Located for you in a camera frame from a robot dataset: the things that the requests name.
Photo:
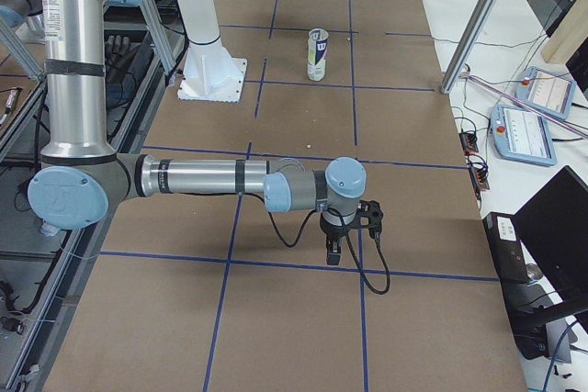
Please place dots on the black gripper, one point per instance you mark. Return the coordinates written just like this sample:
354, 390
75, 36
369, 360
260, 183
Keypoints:
333, 229

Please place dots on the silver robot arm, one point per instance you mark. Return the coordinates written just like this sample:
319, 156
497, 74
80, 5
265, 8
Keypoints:
82, 176

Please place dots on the clear tennis ball can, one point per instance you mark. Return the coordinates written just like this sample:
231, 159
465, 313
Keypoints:
317, 52

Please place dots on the near orange connector block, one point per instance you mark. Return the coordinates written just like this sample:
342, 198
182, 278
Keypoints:
478, 173

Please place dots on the orange connector block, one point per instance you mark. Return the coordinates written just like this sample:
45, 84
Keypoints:
478, 173
468, 140

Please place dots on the far orange connector block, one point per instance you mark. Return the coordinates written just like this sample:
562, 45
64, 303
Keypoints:
468, 140

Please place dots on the black computer box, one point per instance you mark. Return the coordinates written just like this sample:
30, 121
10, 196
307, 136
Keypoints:
510, 245

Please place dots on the near blue teach pendant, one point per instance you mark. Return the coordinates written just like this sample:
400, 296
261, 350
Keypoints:
521, 136

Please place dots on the blue teach pendant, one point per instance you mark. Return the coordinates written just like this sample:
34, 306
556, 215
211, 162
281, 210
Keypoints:
521, 136
546, 91

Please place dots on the black monitor on stand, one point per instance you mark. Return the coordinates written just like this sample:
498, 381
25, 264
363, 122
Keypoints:
552, 225

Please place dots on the far blue teach pendant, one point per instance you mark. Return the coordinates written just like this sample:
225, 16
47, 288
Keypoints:
546, 91

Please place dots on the wooden board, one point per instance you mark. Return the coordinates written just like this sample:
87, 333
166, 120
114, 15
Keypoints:
568, 36

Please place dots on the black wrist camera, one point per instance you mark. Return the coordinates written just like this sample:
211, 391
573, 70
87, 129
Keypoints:
370, 218

